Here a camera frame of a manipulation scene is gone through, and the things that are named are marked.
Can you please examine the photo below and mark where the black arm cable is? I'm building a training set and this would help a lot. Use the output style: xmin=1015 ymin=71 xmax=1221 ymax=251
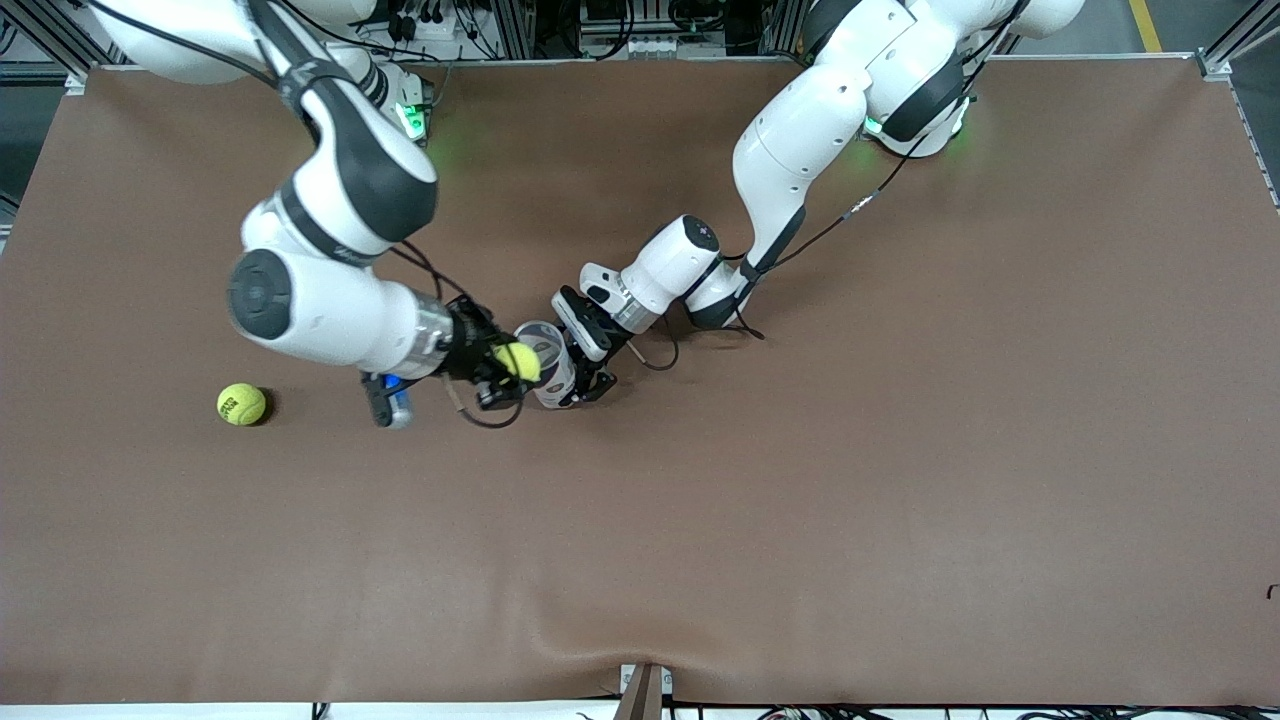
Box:
xmin=385 ymin=238 xmax=528 ymax=430
xmin=628 ymin=0 xmax=1031 ymax=373

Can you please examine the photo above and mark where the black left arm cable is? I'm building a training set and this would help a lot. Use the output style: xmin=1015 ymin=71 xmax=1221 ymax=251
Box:
xmin=628 ymin=0 xmax=1031 ymax=373

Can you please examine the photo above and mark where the aluminium frame profile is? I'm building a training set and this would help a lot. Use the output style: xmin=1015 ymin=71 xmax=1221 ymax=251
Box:
xmin=1195 ymin=0 xmax=1280 ymax=83
xmin=765 ymin=0 xmax=807 ymax=56
xmin=488 ymin=0 xmax=538 ymax=59
xmin=0 ymin=0 xmax=91 ymax=96

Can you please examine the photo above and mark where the yellow Roland Garros tennis ball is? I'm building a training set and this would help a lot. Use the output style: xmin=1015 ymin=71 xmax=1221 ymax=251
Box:
xmin=217 ymin=383 xmax=268 ymax=427
xmin=495 ymin=342 xmax=543 ymax=385

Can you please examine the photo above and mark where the metal table clamp bracket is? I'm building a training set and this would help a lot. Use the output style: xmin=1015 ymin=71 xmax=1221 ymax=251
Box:
xmin=618 ymin=662 xmax=674 ymax=720

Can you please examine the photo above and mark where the clear Wilson tennis ball can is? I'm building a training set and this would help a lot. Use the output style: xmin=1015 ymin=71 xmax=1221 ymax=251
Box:
xmin=513 ymin=320 xmax=581 ymax=410

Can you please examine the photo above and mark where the white power strip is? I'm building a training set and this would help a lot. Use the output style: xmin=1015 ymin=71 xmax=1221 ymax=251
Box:
xmin=385 ymin=12 xmax=473 ymax=47

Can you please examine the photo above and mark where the brown table mat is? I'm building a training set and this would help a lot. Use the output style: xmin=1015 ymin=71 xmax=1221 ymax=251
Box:
xmin=0 ymin=55 xmax=1280 ymax=706

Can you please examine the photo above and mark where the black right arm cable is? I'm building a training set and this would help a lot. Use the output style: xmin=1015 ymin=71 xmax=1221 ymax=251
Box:
xmin=385 ymin=238 xmax=528 ymax=430

